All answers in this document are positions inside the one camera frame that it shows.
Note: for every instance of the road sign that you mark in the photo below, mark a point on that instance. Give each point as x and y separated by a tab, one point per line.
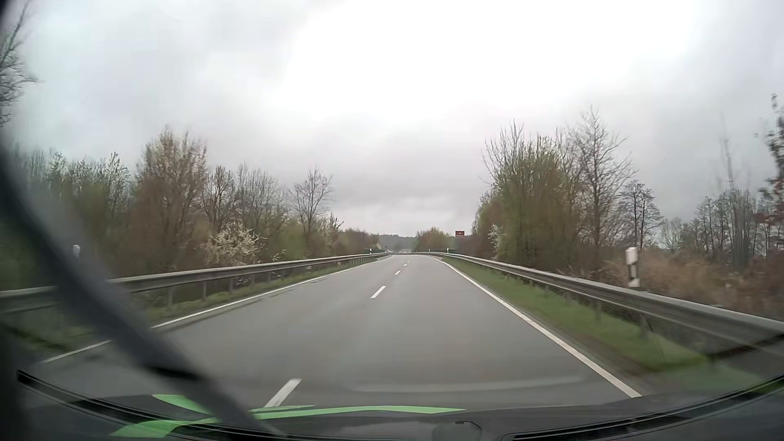
459	234

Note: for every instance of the grey asphalt road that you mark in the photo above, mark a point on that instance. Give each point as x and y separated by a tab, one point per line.
404	331

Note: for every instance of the row of trees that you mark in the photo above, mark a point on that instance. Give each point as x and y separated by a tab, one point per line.
171	208
551	196

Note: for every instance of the road markings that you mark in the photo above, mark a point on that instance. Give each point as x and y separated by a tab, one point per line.
551	335

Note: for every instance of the car's own bonnet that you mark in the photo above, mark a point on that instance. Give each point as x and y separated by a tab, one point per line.
392	422

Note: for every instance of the grass verge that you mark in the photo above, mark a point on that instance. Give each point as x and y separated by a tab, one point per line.
603	334
202	303

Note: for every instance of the black windscreen wiper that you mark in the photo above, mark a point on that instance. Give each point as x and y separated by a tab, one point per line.
92	294

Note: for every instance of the dry brown brush bank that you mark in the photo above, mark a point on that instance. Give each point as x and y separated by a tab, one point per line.
704	279

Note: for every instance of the grey metal guard rail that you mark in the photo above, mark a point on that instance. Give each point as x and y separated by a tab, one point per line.
184	279
643	301

